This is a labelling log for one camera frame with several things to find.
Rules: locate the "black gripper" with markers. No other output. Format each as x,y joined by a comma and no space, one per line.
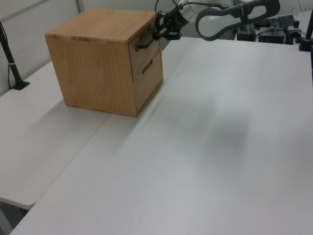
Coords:
176,20

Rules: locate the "black keyboard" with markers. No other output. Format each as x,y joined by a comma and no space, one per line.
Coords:
286,21

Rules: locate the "emergency stop button box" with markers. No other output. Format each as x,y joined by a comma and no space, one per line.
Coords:
295,29

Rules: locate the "wooden two-drawer cabinet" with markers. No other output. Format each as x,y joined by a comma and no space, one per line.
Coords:
93,73

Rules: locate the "black electronics box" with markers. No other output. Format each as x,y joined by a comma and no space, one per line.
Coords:
271,35

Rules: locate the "black clamp pole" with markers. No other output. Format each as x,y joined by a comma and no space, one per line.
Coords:
308,29

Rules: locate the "black camera stand pole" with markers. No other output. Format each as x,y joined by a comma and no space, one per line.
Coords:
15,71

